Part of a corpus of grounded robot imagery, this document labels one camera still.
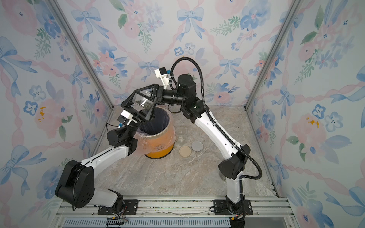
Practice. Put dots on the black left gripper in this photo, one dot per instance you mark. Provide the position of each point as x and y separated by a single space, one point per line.
139 118

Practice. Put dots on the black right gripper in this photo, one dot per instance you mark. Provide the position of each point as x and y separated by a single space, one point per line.
160 94

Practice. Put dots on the glass jar with tea leaves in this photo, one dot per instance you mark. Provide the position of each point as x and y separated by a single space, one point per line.
180 133

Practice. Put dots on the beige jar lid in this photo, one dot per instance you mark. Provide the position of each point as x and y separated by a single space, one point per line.
185 151

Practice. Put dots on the grey metal jar lid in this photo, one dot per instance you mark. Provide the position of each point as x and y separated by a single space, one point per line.
197 146

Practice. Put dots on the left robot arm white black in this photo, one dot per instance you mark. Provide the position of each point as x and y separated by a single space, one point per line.
77 182

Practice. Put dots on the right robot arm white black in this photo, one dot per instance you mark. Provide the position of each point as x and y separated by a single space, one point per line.
235 155

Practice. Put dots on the orange trash bin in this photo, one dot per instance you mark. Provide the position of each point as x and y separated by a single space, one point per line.
159 142

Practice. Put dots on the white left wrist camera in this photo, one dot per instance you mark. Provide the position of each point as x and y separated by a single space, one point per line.
125 118

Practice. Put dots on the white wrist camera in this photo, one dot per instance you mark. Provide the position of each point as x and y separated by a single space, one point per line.
164 76
125 118

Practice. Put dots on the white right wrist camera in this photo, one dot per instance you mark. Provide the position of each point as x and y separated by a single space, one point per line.
164 76

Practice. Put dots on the left aluminium corner post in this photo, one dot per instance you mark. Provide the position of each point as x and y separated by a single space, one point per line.
61 18

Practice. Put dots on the aluminium corner post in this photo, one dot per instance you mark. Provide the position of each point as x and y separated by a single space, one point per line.
292 12
61 18

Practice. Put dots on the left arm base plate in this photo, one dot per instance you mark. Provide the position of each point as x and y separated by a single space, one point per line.
122 207

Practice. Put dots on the aluminium frame rail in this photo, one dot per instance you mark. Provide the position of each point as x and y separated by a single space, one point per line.
180 212

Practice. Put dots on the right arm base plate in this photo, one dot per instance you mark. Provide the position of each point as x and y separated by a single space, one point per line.
226 207

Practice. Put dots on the right aluminium corner post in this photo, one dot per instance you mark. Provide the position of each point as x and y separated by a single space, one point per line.
292 12

